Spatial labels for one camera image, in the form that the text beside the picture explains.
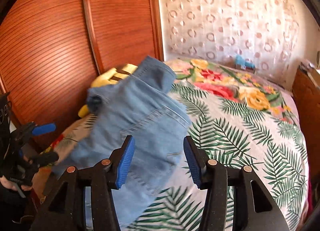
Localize blue denim jeans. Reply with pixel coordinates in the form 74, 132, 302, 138
53, 57, 191, 228

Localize person's left hand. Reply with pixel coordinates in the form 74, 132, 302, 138
0, 176, 32, 191

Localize palm leaf print bedsheet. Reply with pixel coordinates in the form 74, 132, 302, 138
127, 80, 309, 230

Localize yellow plush toy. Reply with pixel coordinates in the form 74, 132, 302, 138
78, 64, 138, 118

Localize floral pink blanket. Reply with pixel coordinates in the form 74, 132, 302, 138
35, 58, 301, 196

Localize wooden louvered wardrobe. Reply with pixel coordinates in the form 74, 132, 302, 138
1, 0, 164, 151

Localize blue toy on bed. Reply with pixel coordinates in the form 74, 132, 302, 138
235, 55, 255, 70

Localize wooden side cabinet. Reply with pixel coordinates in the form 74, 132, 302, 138
292, 68, 319, 184

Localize white circle pattern curtain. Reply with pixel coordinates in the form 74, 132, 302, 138
161, 0, 299, 85

